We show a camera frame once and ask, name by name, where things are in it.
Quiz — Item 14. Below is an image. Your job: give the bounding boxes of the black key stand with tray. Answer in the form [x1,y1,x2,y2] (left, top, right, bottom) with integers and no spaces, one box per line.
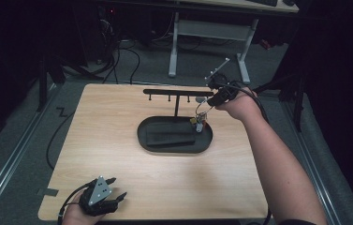
[136,88,214,155]

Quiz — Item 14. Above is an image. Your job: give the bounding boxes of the desk with white legs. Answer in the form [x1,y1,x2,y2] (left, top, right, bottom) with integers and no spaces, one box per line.
[167,0,300,86]

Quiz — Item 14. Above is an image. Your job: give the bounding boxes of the black keyboard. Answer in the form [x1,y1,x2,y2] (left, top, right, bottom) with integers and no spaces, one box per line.
[246,0,279,8]

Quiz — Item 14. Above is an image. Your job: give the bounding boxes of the person's dark sleeve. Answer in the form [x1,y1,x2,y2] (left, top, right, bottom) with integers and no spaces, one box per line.
[277,218,318,225]

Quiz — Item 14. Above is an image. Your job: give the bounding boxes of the left hand-held gripper cable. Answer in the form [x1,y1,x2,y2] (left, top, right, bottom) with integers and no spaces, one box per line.
[56,183,90,225]

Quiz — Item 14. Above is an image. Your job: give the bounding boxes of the hand-held gripper cable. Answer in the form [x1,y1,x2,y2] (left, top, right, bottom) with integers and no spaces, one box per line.
[224,81,273,225]
[56,183,90,225]

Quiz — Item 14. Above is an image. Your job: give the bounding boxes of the bunch of keys with coloured tags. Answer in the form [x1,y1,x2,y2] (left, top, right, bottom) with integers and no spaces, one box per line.
[189,98,216,134]

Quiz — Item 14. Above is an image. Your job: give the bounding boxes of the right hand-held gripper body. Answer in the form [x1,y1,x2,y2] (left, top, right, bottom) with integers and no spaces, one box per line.
[204,57,242,105]

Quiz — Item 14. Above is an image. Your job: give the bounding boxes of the black floor cable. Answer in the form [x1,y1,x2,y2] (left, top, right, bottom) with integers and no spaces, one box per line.
[45,106,76,172]

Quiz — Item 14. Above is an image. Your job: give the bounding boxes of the black computer tower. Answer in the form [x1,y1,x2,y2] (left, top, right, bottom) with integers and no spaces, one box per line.
[96,4,117,65]

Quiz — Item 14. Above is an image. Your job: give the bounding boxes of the person's right hand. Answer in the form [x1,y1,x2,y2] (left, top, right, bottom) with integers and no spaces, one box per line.
[215,87,261,122]

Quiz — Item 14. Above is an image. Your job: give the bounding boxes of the black wallet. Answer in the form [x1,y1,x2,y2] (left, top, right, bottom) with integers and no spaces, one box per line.
[145,121,198,147]

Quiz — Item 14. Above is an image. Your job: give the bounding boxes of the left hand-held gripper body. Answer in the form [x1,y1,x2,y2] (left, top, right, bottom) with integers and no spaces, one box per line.
[78,175,120,218]

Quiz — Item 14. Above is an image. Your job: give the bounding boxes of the bundle of black cables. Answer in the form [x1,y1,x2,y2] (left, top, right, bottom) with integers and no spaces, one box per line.
[100,18,141,85]

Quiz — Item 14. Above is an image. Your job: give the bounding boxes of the grey tape strip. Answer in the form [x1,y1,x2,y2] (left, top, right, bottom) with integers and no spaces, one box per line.
[36,187,60,198]

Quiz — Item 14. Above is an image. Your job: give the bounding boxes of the metal floor rail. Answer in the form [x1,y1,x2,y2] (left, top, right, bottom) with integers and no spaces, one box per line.
[0,83,60,221]
[280,99,343,225]

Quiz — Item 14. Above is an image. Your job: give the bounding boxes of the right hand-held gripper cable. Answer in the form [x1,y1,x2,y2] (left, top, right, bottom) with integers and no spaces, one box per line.
[224,81,273,225]

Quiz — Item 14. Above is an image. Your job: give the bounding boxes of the person's left hand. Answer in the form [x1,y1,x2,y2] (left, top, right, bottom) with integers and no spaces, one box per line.
[61,194,105,225]

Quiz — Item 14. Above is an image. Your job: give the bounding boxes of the black metal stand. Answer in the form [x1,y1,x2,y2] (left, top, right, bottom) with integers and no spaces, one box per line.
[248,69,307,133]
[36,51,67,113]

